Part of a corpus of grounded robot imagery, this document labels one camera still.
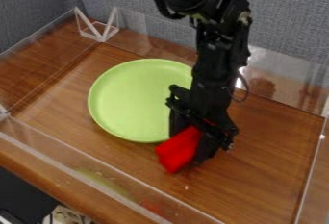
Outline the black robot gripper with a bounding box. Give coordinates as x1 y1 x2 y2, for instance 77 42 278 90
165 46 240 165

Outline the red block carrot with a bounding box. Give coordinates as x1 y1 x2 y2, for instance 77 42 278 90
154 126 202 173

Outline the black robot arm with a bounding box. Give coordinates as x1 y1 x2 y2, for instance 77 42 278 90
154 0 252 163

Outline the green round plate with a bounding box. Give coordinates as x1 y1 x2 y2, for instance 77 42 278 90
87 59 192 143

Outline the white power strip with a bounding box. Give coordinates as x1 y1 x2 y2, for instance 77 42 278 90
42 205 95 224

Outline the black box under table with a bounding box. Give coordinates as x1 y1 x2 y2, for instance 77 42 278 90
0 167 59 224

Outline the clear acrylic enclosure wall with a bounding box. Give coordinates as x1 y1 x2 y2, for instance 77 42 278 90
0 10 329 224

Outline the clear acrylic triangle bracket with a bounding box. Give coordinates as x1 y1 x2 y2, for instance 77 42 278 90
74 8 119 43

